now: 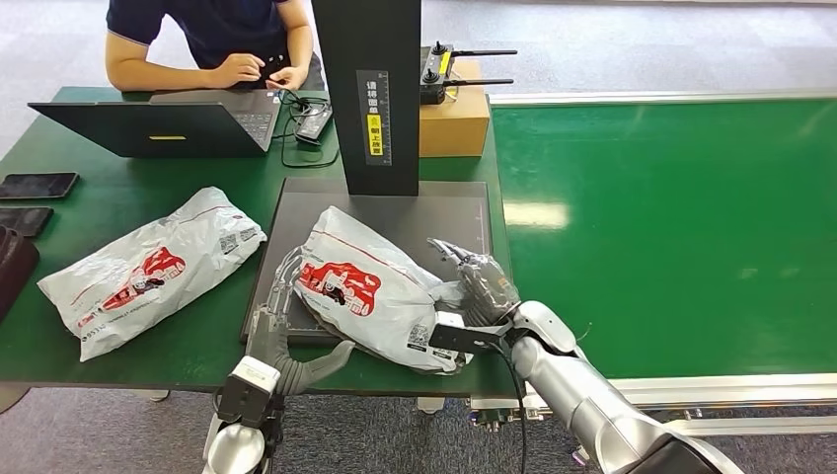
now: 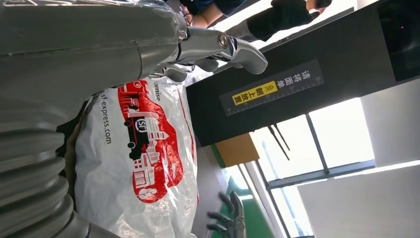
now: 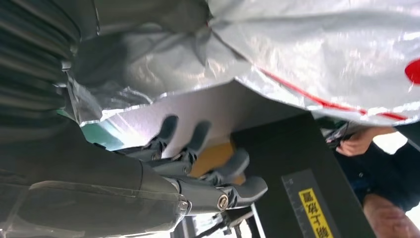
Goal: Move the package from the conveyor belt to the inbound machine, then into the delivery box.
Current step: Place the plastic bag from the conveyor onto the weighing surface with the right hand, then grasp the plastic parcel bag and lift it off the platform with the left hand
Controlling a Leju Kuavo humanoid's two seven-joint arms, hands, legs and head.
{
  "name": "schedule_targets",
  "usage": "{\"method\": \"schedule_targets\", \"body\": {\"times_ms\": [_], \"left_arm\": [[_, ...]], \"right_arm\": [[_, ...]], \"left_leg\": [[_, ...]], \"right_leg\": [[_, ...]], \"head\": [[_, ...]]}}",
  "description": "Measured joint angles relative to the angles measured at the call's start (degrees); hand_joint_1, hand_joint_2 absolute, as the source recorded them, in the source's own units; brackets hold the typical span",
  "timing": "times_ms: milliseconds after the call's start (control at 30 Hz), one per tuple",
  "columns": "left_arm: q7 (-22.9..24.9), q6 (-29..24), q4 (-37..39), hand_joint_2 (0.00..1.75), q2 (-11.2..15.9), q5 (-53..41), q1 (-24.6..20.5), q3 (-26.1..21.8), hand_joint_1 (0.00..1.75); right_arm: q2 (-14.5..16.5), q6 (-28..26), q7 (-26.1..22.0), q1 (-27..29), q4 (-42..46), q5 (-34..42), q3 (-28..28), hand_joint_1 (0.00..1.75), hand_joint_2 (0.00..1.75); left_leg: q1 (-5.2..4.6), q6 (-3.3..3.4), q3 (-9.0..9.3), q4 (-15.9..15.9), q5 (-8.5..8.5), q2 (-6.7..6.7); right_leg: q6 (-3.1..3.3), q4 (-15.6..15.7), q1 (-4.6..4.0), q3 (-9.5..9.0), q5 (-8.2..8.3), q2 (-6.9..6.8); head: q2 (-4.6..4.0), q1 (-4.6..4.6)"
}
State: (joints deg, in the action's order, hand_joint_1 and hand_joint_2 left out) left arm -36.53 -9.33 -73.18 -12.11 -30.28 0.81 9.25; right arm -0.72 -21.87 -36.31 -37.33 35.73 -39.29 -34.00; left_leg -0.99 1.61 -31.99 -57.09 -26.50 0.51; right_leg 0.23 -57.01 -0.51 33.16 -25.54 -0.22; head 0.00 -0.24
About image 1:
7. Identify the person's right hand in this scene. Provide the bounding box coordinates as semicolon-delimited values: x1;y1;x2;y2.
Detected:
207;51;268;90

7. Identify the person's left hand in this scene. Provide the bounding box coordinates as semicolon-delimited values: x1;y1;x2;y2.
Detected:
265;65;309;92

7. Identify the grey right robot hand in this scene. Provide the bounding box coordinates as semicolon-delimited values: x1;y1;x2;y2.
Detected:
427;238;522;329

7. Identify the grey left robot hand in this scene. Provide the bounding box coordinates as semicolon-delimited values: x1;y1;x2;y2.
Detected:
245;247;356;397

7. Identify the white courier package red print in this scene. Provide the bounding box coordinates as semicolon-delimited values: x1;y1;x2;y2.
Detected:
37;187;268;363
292;206;472;375

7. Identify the black inbound scanning machine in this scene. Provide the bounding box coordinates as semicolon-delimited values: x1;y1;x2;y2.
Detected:
242;0;495;348

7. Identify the brown cardboard box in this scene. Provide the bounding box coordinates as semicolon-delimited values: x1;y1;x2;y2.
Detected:
418;58;492;158

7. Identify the green conveyor belt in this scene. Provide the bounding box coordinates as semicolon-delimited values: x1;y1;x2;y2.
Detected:
467;88;837;436

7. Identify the black power adapter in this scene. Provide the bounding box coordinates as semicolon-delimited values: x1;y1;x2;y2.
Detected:
294;104;334;146

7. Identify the person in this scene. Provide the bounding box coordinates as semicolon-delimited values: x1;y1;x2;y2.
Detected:
104;0;327;93

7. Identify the black open laptop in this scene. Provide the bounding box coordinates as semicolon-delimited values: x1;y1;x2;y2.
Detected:
27;89;282;160

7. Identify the black remote controller with antennas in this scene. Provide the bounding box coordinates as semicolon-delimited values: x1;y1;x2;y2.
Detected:
419;40;518;106

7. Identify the black smartphone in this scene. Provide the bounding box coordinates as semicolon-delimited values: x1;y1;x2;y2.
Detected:
0;172;80;200

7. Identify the black tablet device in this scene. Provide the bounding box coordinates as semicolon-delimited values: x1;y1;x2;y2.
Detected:
0;206;55;239

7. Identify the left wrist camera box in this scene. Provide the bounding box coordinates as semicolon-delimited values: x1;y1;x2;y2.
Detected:
216;355;282;430

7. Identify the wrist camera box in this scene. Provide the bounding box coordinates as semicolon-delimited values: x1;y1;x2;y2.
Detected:
216;355;282;430
429;311;518;356

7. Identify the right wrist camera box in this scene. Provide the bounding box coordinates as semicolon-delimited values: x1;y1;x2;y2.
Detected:
429;311;518;356

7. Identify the black adapter cable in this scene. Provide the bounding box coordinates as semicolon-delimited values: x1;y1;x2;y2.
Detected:
270;88;342;170

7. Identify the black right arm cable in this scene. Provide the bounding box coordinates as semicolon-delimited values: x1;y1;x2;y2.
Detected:
487;340;530;474

